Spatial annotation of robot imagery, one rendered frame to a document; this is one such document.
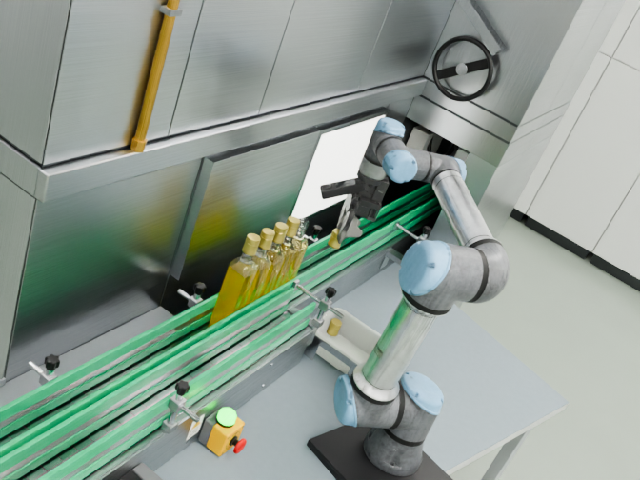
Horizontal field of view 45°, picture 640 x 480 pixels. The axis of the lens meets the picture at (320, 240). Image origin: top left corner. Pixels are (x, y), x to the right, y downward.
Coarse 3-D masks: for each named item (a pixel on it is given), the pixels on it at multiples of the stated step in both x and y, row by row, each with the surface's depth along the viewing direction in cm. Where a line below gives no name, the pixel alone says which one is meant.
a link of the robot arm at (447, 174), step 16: (432, 160) 187; (448, 160) 189; (432, 176) 188; (448, 176) 184; (464, 176) 191; (448, 192) 181; (464, 192) 180; (448, 208) 179; (464, 208) 175; (464, 224) 172; (480, 224) 171; (464, 240) 170; (480, 240) 166; (496, 240) 167; (496, 256) 160; (496, 272) 157; (496, 288) 158
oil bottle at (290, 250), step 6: (282, 246) 199; (288, 246) 200; (294, 246) 201; (288, 252) 199; (294, 252) 202; (288, 258) 200; (282, 264) 200; (288, 264) 203; (282, 270) 202; (288, 270) 205; (282, 276) 204; (276, 282) 203; (282, 282) 206; (276, 288) 205
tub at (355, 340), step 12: (348, 312) 229; (324, 324) 225; (348, 324) 228; (360, 324) 226; (324, 336) 215; (336, 336) 229; (348, 336) 229; (360, 336) 227; (372, 336) 225; (336, 348) 213; (348, 348) 226; (360, 348) 228; (372, 348) 226; (360, 360) 223
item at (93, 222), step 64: (0, 0) 127; (64, 0) 119; (128, 0) 128; (192, 0) 142; (256, 0) 159; (320, 0) 180; (384, 0) 208; (448, 0) 246; (0, 64) 131; (64, 64) 124; (128, 64) 137; (192, 64) 152; (256, 64) 172; (320, 64) 197; (384, 64) 231; (0, 128) 136; (64, 128) 132; (128, 128) 146; (192, 128) 164; (256, 128) 183; (0, 192) 141; (64, 192) 138; (128, 192) 158; (192, 192) 179; (0, 256) 146; (64, 256) 151; (128, 256) 171; (0, 320) 152; (64, 320) 163; (128, 320) 186
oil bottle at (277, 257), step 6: (270, 252) 194; (276, 252) 195; (282, 252) 196; (270, 258) 194; (276, 258) 194; (282, 258) 197; (276, 264) 196; (270, 270) 195; (276, 270) 198; (270, 276) 197; (276, 276) 200; (270, 282) 199; (264, 288) 198; (270, 288) 201; (264, 294) 200
